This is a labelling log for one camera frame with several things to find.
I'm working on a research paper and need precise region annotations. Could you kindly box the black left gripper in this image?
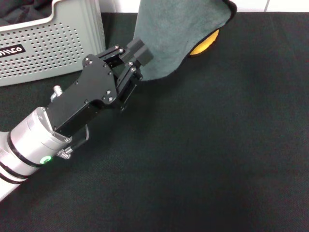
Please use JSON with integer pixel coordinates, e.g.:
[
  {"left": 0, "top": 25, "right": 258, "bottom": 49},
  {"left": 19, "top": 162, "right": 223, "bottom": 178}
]
[{"left": 45, "top": 38, "right": 155, "bottom": 139}]

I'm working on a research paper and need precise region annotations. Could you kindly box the yellow and grey-green towel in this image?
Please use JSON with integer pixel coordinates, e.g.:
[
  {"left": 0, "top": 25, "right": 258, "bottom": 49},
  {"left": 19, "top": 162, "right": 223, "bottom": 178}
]
[{"left": 134, "top": 0, "right": 239, "bottom": 83}]

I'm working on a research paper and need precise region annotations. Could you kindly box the grey perforated storage box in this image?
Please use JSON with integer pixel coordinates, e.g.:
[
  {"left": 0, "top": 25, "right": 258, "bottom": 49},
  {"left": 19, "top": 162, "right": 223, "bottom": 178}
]
[{"left": 0, "top": 0, "right": 106, "bottom": 87}]

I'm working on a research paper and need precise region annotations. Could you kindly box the black tablecloth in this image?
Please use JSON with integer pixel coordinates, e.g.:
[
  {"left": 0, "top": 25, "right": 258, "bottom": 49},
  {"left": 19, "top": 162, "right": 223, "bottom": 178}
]
[{"left": 0, "top": 12, "right": 309, "bottom": 232}]

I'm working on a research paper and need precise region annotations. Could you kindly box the black cloth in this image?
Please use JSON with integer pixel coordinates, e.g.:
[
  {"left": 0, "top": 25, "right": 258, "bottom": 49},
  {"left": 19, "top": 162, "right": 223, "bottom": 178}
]
[{"left": 0, "top": 0, "right": 55, "bottom": 26}]

